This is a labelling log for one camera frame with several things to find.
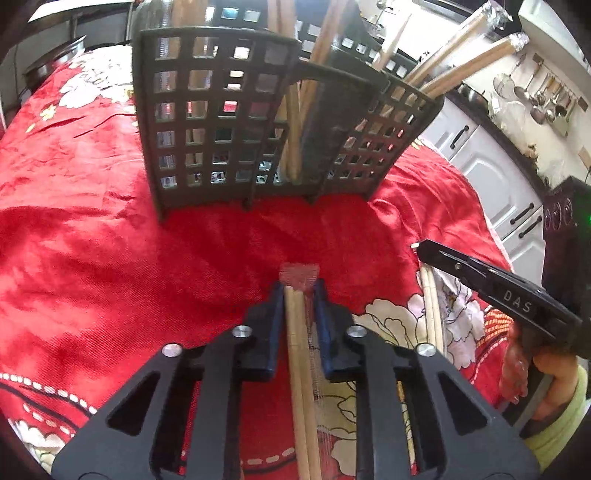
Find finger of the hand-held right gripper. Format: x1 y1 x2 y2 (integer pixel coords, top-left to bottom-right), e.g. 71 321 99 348
416 240 500 301

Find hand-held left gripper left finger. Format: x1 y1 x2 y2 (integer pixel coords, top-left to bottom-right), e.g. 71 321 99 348
51 281 286 480

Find person's right forearm green sleeve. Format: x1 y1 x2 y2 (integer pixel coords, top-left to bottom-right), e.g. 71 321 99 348
522 364 591 462

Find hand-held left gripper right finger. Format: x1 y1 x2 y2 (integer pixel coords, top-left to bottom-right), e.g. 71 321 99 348
313 279 541 480

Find person's right hand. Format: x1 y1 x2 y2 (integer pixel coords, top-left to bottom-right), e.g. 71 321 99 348
500 323 580 421

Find row of hanging kitchen utensils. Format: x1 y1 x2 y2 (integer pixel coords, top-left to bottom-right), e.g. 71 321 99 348
492 53 583 137

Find clear plastic bag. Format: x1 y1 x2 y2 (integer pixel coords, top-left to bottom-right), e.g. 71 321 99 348
489 92 541 153

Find plastic-wrapped wooden chopstick pair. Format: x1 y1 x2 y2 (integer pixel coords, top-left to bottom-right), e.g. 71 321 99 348
268 0 305 183
295 0 354 181
279 262 324 480
405 0 511 84
419 32 531 97
418 265 446 356
373 13 413 71

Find white kitchen cabinets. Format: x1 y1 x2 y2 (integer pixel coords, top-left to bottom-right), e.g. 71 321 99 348
418 99 548 278

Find red floral tablecloth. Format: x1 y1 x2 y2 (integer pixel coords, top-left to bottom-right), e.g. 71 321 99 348
0 46 513 480

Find black plastic utensil basket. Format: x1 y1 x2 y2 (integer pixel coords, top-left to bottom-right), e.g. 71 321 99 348
131 0 445 224

